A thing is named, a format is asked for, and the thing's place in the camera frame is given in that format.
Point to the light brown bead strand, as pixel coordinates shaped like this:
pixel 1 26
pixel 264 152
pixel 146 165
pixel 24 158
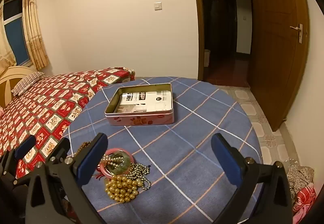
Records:
pixel 83 146

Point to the grey knitted cloth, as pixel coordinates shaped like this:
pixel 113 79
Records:
pixel 300 178

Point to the striped pillow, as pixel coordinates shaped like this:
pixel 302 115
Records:
pixel 26 83

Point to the sheer cream curtain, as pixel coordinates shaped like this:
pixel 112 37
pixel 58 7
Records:
pixel 5 49

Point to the beige patterned curtain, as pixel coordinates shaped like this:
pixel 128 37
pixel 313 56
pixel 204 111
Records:
pixel 34 31

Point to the cream wooden headboard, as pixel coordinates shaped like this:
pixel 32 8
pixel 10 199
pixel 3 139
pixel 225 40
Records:
pixel 10 79

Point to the white printed paper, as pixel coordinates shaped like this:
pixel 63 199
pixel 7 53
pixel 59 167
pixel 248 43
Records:
pixel 149 101

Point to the green jade pendant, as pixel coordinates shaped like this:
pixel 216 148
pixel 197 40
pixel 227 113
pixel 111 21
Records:
pixel 121 166

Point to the blue plaid tablecloth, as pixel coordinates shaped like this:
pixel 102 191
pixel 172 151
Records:
pixel 202 122

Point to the brown wooden door frame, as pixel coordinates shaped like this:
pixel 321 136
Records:
pixel 198 23

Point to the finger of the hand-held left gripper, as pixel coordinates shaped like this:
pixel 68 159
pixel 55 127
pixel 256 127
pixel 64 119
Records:
pixel 25 148
pixel 60 149

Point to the red patterned bed blanket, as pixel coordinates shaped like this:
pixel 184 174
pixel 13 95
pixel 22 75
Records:
pixel 50 102

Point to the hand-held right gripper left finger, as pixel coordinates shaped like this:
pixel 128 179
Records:
pixel 92 160

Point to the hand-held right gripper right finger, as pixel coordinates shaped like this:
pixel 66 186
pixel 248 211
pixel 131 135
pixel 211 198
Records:
pixel 225 160

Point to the window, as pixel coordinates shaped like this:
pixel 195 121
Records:
pixel 16 34

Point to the white light switch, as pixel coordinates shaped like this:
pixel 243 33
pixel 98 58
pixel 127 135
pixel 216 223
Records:
pixel 158 5

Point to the red plaid cloth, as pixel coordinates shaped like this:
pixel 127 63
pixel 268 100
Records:
pixel 305 201

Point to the pink floral tin box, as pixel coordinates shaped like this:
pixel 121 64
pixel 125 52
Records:
pixel 141 118

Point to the pink bangle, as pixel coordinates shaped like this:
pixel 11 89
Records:
pixel 117 149

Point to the brown wooden door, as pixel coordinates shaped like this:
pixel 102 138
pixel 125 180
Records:
pixel 273 49

